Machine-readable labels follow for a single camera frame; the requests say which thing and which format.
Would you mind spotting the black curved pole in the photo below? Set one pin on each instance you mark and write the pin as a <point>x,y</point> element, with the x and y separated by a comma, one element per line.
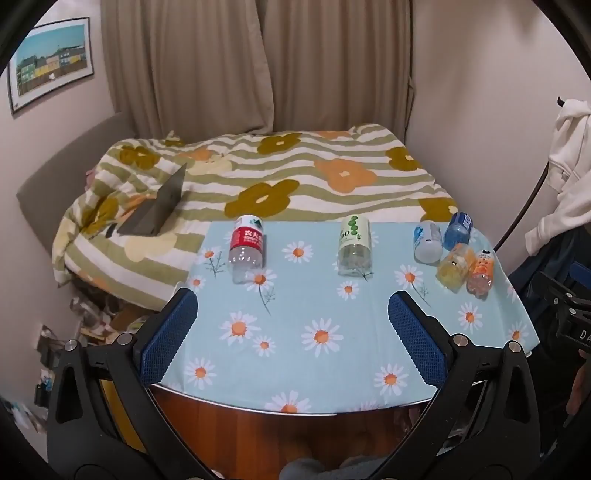
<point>526,203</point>

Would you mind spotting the striped floral blanket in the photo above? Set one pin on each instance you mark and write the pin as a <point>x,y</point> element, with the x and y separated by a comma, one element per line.
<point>286,175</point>

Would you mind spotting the white blue label bottle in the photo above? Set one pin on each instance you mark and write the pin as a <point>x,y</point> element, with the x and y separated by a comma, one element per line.
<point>427,242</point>

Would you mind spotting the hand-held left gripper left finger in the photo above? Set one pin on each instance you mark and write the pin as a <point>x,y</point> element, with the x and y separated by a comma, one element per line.
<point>168,337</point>

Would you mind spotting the framed wall picture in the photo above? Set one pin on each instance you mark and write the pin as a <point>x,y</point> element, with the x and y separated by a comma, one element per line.
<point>48,64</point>

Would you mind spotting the dark hanging clothes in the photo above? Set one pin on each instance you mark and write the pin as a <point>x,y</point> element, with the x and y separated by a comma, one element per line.
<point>540,258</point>

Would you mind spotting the beige curtain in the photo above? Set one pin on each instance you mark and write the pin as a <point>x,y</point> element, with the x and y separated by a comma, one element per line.
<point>337,64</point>
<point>184,64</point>

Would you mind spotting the pile of floor clutter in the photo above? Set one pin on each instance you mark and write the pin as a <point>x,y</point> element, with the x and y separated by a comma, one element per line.
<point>87,323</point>

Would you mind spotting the person's right hand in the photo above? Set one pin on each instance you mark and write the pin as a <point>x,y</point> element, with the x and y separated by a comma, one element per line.
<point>576,390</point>

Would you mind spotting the blue plastic bottle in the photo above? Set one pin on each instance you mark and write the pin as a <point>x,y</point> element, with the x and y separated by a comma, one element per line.
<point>458,230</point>

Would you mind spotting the grey laptop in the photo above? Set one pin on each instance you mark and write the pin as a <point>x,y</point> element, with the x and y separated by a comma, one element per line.
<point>157,207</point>

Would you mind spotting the orange drink bottle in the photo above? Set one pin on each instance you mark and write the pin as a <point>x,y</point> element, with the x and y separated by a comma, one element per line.
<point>482,272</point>

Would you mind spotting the grey bed headboard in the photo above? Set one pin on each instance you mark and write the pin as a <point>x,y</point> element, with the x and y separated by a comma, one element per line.
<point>60,175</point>

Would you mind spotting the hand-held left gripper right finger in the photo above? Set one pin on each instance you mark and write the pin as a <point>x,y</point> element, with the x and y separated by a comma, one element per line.
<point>418,341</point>

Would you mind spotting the red label plastic bottle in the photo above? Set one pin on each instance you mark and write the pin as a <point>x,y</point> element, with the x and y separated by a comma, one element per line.
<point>247,244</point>

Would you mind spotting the green label plastic bottle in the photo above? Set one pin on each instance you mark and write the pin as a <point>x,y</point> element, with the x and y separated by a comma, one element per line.
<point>354,244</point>

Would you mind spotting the yellow drink bottle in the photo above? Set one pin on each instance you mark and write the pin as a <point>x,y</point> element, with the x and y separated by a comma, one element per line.
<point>455,270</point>

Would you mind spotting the white hoodie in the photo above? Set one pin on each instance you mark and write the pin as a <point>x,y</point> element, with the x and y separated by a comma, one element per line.
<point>570,184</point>

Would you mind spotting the light blue daisy tablecloth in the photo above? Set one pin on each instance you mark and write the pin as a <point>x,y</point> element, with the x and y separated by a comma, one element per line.
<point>300,300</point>

